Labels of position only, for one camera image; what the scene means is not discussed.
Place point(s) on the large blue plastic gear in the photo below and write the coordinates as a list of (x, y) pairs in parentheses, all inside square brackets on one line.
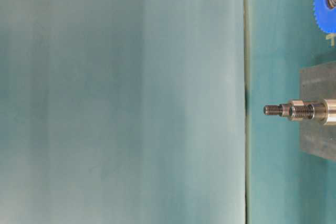
[(324, 14)]

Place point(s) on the grey metal base plate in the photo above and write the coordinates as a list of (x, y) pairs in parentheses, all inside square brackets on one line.
[(317, 82)]

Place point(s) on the near threaded steel shaft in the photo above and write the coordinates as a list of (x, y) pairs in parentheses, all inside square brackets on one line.
[(322, 111)]

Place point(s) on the yellow tape cross marker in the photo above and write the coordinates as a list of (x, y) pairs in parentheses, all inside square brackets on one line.
[(331, 38)]

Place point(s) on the far threaded steel shaft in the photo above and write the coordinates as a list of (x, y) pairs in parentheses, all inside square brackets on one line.
[(281, 110)]

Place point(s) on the threaded steel shaft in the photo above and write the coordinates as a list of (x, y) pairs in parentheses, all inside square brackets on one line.
[(322, 111), (281, 110)]

